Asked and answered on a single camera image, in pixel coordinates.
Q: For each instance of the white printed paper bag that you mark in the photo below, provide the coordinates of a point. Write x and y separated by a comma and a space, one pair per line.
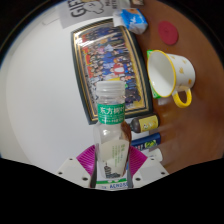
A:
83, 11

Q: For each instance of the flat round red coaster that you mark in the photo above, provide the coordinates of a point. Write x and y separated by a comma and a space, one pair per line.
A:
168, 32

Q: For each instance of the clear green-labelled drink bottle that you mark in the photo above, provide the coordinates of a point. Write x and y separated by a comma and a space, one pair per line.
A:
111, 133

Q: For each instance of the brown pump bottle yellow label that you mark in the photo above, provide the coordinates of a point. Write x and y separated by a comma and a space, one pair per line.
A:
146, 123

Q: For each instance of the framed group photo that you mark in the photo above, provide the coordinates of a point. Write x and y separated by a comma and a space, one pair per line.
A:
106, 56

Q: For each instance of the green soap pack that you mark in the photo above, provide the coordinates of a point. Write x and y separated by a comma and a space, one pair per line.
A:
156, 94
150, 53

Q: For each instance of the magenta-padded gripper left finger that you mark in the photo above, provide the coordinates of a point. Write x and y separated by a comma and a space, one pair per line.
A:
75, 170

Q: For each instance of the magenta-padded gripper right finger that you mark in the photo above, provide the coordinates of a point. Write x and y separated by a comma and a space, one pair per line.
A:
150, 170

